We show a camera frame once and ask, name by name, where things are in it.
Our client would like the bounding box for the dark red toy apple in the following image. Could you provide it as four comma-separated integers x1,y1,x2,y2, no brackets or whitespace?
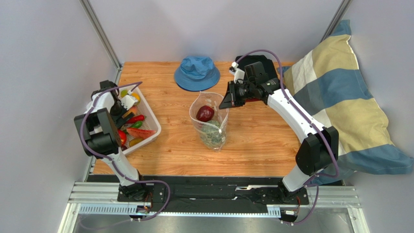
196,105,215,122

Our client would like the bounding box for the clear dotted zip top bag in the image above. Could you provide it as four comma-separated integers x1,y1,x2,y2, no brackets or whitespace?
189,91,229,151

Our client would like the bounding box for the green netted toy melon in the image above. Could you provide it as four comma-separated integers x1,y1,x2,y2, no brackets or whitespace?
201,120,225,148

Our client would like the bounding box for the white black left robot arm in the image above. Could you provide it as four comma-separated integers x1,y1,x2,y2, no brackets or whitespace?
74,80,148,201

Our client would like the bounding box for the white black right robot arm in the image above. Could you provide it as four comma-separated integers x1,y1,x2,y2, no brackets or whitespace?
219,62,339,202

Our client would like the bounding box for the pink toy peach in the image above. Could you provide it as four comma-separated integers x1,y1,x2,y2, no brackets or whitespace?
122,106,138,118

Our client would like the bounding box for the yellow green toy mango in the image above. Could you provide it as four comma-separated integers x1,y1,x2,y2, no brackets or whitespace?
121,90,141,105

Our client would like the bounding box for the red toy chili pepper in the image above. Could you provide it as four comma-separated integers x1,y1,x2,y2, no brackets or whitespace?
126,115,146,124

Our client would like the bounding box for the green toy pepper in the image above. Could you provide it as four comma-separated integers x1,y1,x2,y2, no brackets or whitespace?
130,121,143,129

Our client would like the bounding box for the red toy tomato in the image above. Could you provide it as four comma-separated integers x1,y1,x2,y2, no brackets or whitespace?
118,130,127,146

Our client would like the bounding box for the white plastic basket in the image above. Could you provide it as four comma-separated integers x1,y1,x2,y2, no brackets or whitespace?
86,84,162,156

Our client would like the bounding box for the blue bucket hat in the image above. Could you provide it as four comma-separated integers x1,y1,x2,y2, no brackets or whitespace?
173,56,221,92

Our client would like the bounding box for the black folded cloth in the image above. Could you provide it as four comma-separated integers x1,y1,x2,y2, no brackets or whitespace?
235,55,278,80

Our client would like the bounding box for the striped blue yellow pillow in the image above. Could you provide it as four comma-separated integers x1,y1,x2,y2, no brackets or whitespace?
283,20,414,185

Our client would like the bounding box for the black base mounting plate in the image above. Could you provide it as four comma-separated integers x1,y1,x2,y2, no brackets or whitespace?
117,175,310,214

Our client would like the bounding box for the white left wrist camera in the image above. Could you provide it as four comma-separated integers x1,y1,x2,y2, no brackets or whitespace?
121,95,138,110

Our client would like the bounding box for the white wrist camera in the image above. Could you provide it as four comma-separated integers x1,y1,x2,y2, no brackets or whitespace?
121,95,138,110
229,62,245,83

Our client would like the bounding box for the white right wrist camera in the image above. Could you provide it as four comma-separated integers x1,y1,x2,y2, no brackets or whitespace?
229,62,245,83

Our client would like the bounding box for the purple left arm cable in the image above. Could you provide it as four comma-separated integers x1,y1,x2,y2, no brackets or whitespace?
80,81,171,224

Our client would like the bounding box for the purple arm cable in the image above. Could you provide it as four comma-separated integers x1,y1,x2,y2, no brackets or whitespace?
80,81,171,224
235,49,340,225

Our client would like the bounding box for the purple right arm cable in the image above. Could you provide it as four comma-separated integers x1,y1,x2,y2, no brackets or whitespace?
235,49,340,225

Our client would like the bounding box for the aluminium frame rail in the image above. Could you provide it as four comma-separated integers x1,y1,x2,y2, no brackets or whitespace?
79,0,122,70

